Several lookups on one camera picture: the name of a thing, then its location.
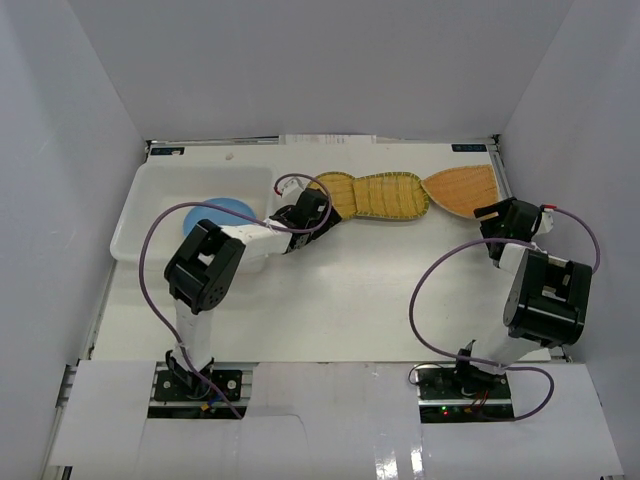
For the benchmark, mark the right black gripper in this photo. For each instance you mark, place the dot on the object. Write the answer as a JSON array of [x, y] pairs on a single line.
[[501, 208]]

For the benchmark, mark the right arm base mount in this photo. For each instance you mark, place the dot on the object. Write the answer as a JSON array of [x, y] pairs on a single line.
[[442, 399]]

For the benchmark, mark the blue label sticker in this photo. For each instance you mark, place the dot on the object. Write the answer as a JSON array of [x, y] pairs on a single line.
[[468, 148], [166, 151]]

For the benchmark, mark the yellow woven tray green rim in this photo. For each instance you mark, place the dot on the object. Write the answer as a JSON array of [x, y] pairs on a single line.
[[398, 196]]

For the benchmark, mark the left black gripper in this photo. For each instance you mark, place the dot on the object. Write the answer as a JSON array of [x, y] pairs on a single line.
[[324, 214]]

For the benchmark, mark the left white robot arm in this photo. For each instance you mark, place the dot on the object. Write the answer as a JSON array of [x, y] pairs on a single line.
[[202, 270]]

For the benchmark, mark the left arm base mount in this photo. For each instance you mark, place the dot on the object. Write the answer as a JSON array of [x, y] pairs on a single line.
[[180, 394]]

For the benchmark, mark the round yellow woven tray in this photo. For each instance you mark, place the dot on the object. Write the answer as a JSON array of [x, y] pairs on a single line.
[[341, 189]]

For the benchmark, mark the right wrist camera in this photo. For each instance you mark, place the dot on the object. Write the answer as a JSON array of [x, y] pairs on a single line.
[[544, 222]]

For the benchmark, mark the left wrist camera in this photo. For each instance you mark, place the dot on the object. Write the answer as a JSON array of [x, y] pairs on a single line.
[[289, 190]]

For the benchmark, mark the left blue label sticker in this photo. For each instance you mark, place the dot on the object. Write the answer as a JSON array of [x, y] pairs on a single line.
[[166, 151]]

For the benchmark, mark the orange woven fan tray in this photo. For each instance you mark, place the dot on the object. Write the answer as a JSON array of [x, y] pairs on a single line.
[[462, 190]]

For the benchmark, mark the blue round plate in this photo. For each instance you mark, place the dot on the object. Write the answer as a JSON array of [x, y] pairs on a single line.
[[225, 211]]

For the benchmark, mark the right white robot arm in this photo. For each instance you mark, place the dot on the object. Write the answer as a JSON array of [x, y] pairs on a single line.
[[548, 300]]

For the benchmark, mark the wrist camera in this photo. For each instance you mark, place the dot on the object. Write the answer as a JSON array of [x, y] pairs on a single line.
[[289, 190], [544, 222]]

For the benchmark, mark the papers at back edge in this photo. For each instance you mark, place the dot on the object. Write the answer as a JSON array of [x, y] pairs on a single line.
[[326, 139]]

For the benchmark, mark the right blue label sticker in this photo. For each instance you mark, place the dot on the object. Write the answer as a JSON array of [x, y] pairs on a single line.
[[468, 148]]

